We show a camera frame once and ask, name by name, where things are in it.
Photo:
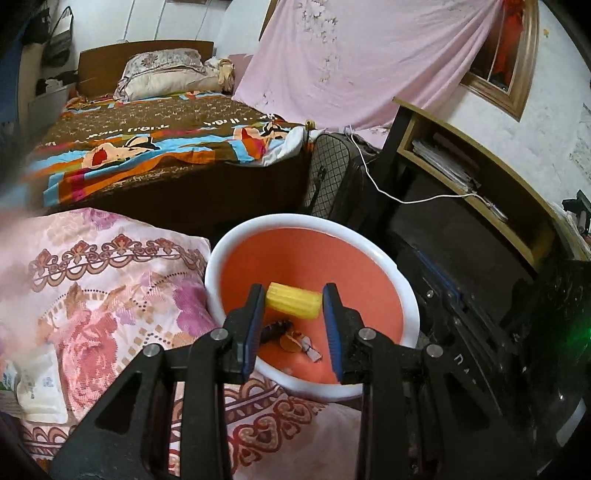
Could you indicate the floral pillow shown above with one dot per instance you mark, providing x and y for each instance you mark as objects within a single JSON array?
[{"x": 171, "y": 76}]

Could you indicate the yellow corn cob piece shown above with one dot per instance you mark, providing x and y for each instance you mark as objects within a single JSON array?
[{"x": 293, "y": 301}]

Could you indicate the black desk gadget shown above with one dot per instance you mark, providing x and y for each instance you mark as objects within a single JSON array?
[{"x": 577, "y": 212}]

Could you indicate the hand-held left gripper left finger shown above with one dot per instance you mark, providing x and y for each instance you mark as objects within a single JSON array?
[{"x": 251, "y": 332}]

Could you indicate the orange peel scrap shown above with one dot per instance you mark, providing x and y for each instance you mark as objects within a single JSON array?
[{"x": 289, "y": 342}]

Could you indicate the brown colourful blanket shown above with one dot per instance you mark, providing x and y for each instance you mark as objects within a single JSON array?
[{"x": 152, "y": 138}]

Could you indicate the wooden desk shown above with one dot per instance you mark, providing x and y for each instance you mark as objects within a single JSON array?
[{"x": 508, "y": 184}]

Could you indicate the black handbag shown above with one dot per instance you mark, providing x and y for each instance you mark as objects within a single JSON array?
[{"x": 39, "y": 25}]

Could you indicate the pink floral quilt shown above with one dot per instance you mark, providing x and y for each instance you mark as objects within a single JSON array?
[{"x": 115, "y": 295}]

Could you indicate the orange basin with white rim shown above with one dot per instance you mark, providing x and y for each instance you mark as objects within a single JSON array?
[{"x": 300, "y": 249}]

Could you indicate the white tissue packet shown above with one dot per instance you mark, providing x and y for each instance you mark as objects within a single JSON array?
[{"x": 41, "y": 387}]

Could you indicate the dark crumpled wrapper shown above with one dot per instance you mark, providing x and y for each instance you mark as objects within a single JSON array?
[{"x": 274, "y": 330}]

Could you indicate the quilted checked bag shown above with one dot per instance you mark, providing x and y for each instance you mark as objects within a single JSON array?
[{"x": 341, "y": 175}]

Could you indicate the wooden headboard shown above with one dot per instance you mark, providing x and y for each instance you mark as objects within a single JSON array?
[{"x": 101, "y": 64}]

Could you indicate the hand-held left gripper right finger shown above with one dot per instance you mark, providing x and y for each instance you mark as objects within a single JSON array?
[{"x": 330, "y": 332}]

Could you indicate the pink hanging sheet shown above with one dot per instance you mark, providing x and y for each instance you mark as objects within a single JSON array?
[{"x": 360, "y": 64}]

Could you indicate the stack of papers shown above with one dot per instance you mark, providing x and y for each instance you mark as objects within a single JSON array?
[{"x": 443, "y": 157}]

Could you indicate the white nightstand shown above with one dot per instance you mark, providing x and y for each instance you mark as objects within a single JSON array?
[{"x": 51, "y": 108}]

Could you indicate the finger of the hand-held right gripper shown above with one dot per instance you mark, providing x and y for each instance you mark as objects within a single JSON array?
[{"x": 441, "y": 277}]

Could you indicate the grey handbag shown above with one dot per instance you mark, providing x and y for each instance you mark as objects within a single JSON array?
[{"x": 60, "y": 44}]

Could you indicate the wood framed window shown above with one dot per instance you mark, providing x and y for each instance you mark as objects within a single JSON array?
[{"x": 521, "y": 78}]

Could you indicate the red cloth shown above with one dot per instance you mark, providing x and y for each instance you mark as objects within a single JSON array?
[{"x": 508, "y": 37}]

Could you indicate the white pink wrapper scrap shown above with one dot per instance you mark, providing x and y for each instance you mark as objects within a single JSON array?
[{"x": 310, "y": 350}]

